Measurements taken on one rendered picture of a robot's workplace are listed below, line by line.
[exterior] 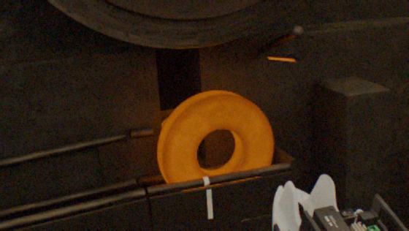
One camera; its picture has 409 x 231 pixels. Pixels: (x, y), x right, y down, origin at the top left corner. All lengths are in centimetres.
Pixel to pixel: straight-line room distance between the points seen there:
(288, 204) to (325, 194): 4
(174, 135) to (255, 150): 11
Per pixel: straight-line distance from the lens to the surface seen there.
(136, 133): 78
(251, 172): 75
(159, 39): 67
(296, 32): 63
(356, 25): 90
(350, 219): 48
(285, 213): 54
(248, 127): 75
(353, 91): 79
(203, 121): 73
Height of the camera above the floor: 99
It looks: 15 degrees down
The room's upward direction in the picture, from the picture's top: 4 degrees counter-clockwise
